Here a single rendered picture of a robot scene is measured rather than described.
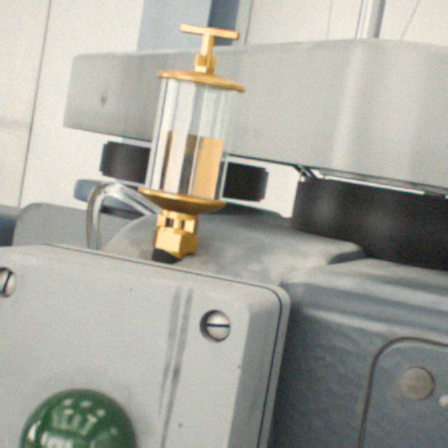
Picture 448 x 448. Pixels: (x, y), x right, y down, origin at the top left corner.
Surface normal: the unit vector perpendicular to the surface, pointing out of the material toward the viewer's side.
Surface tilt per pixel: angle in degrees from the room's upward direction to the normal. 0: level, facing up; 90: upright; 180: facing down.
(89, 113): 90
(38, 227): 90
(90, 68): 90
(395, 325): 79
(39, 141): 90
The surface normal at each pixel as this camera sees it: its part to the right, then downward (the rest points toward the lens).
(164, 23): -0.28, 0.00
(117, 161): -0.73, -0.09
